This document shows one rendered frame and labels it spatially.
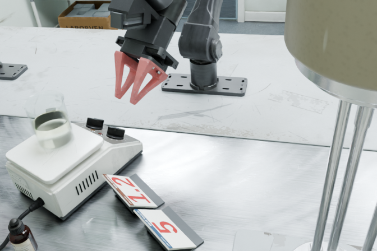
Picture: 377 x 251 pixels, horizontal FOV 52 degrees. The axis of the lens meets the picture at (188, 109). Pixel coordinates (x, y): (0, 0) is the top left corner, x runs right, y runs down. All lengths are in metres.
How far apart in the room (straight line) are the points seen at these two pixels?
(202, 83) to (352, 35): 0.72
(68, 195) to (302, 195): 0.38
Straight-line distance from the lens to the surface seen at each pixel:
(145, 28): 0.66
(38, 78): 1.09
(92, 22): 2.90
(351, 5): 0.18
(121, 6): 0.62
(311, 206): 0.66
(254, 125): 0.80
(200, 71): 0.87
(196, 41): 0.83
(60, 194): 0.64
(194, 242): 0.60
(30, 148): 0.69
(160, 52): 0.63
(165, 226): 0.60
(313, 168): 0.72
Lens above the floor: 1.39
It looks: 35 degrees down
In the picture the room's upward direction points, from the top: 5 degrees counter-clockwise
